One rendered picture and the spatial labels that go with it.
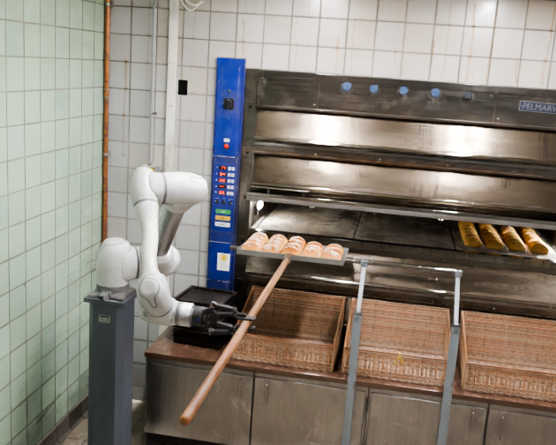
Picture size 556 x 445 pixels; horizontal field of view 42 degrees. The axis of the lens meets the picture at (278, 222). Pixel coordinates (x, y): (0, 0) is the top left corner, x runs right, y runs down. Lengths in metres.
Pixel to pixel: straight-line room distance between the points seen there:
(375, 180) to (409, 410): 1.25
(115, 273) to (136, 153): 1.08
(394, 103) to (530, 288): 1.27
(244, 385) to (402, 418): 0.84
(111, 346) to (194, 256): 1.00
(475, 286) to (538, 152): 0.81
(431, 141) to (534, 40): 0.73
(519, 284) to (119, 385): 2.22
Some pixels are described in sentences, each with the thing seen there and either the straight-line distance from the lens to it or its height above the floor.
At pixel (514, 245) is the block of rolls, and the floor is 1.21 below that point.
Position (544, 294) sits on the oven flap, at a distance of 4.31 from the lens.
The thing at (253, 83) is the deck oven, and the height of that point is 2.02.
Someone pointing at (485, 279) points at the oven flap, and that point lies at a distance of 4.26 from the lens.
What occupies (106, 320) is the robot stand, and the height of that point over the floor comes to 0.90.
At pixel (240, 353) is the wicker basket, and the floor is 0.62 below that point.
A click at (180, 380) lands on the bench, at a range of 4.05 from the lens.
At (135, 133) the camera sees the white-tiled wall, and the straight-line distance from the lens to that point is 4.37.
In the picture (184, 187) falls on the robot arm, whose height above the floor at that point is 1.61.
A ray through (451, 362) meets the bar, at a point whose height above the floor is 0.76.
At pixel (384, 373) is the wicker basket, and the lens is 3.89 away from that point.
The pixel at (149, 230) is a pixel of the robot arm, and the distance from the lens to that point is 2.93.
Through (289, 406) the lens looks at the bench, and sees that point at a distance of 3.97.
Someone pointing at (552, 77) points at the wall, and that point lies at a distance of 4.13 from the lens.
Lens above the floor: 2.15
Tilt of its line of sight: 12 degrees down
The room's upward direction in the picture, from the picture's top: 4 degrees clockwise
